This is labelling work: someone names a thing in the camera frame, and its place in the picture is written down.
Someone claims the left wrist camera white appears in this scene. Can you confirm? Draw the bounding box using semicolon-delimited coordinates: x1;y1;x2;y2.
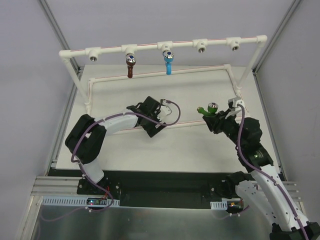
156;99;172;122

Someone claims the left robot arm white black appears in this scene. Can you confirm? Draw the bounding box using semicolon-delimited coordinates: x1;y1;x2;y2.
65;96;172;195

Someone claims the white PVC pipe frame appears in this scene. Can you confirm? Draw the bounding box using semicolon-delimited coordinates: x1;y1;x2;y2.
58;34;268;132

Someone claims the right white cable duct board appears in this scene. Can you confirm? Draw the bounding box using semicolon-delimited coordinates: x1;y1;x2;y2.
210;200;244;211

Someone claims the blue plastic water faucet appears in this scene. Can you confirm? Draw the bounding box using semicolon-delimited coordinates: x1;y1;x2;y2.
162;50;174;75

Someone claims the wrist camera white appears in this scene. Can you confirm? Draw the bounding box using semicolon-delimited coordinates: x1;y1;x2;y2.
156;99;172;122
225;96;246;119

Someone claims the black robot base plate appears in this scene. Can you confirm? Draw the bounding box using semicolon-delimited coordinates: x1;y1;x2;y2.
47;167;260;210

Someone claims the white cable duct board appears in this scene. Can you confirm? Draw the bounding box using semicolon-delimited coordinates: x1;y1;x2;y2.
42;196;120;209
210;200;244;211

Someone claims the brown plastic water faucet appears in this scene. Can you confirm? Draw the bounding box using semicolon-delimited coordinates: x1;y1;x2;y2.
125;53;136;79

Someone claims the aluminium enclosure frame post left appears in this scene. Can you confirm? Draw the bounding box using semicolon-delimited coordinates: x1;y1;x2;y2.
37;0;83;73

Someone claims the aluminium enclosure frame post right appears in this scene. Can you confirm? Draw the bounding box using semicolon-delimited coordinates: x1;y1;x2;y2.
252;0;304;76

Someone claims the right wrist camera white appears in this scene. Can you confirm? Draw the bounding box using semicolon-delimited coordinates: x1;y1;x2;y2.
225;96;246;119

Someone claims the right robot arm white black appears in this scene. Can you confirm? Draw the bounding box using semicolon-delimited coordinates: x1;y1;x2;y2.
202;110;320;240

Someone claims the left white cable duct board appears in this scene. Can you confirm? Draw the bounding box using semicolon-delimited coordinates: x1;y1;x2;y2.
42;196;120;209

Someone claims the green plastic water faucet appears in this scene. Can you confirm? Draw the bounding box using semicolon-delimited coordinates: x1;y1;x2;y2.
197;102;219;116

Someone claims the aluminium enclosure frame post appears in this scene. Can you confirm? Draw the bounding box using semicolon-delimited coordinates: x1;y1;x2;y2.
37;0;83;73
252;0;304;76

